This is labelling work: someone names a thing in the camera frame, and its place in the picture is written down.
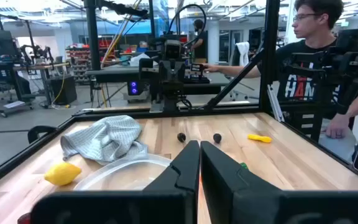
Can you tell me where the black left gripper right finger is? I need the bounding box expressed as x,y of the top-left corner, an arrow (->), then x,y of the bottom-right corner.
200,140 -> 358,224

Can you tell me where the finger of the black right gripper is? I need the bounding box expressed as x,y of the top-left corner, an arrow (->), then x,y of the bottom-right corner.
165,67 -> 173,91
172,67 -> 180,91

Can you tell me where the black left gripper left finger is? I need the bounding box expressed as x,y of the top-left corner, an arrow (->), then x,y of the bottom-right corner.
30,140 -> 201,224

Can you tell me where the small yellow toy banana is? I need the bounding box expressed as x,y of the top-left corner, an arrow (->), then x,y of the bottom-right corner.
247,133 -> 273,144

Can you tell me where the yellow toy lemon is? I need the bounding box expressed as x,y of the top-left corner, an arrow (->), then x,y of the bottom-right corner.
44,162 -> 83,187

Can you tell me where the clear plastic tupperware container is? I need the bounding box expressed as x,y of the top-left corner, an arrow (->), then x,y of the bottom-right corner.
73,153 -> 173,192

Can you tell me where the red toy produce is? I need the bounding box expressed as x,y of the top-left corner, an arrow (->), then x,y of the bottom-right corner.
17,212 -> 32,224

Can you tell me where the computer with purple light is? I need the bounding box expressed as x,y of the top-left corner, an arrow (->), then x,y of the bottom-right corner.
126,80 -> 150,103

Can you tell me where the person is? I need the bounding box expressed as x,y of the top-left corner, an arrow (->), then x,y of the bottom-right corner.
203,0 -> 358,140
191,19 -> 209,64

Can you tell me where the black desk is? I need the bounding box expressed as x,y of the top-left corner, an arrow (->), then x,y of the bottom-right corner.
85,66 -> 229,108

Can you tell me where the chair with white cloth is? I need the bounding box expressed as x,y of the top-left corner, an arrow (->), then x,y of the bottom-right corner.
230,41 -> 250,101

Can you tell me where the grey waffle-weave cloth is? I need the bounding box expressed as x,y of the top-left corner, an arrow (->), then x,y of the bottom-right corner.
60,114 -> 149,166

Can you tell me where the black floor box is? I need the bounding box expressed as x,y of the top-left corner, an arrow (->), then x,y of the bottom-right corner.
46,75 -> 78,106

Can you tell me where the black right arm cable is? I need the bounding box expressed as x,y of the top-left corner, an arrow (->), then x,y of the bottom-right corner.
167,3 -> 208,48

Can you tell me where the black metal table frame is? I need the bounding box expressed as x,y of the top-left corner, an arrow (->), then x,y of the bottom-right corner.
0,0 -> 358,194

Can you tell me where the black curved handle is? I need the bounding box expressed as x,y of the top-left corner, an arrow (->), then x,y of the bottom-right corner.
27,125 -> 59,144

